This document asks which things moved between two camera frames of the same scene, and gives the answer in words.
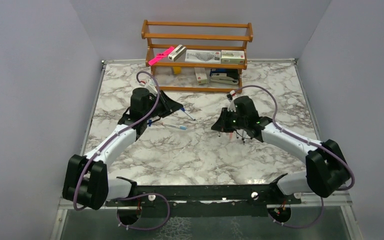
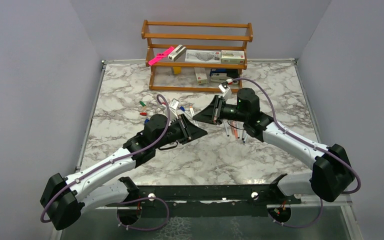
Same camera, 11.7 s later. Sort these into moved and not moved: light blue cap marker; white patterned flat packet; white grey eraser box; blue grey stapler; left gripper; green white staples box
Moved: left gripper; light blue cap marker
Not moved: blue grey stapler; white patterned flat packet; green white staples box; white grey eraser box
